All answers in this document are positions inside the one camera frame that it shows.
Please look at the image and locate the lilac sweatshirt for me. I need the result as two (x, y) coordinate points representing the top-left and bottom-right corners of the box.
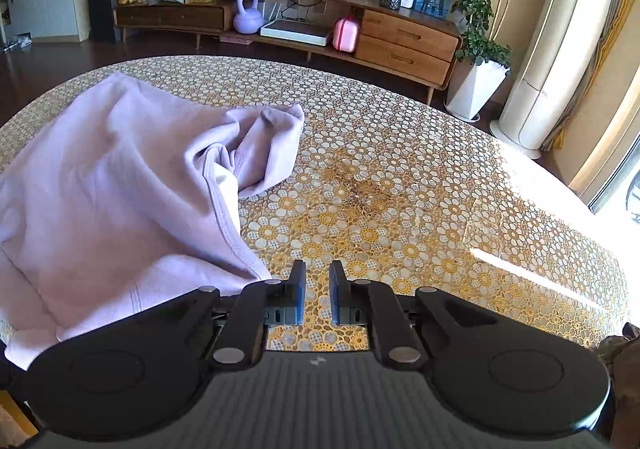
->
(1, 72), (305, 369)

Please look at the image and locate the washing machine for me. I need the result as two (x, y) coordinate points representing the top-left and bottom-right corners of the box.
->
(589, 138), (640, 228)

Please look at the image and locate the white standing air conditioner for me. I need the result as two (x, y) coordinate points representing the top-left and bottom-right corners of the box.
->
(490, 0), (612, 159)

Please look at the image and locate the brown folded garment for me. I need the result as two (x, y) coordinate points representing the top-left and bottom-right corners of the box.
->
(597, 322), (640, 448)

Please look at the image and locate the white flat box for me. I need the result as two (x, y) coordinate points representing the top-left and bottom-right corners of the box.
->
(259, 19), (332, 47)

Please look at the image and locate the tall potted green plant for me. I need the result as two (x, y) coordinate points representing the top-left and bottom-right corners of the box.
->
(445, 0), (511, 123)

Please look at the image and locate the gold lace tablecloth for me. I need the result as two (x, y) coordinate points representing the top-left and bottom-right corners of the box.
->
(1, 56), (627, 351)

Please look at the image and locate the long wooden TV cabinet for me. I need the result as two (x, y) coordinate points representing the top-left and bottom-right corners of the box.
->
(114, 0), (462, 97)

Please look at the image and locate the purple kettlebell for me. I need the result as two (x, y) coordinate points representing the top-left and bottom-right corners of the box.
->
(233, 0), (265, 34)

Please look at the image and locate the pink small case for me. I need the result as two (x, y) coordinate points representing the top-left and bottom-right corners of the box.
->
(332, 16), (360, 54)

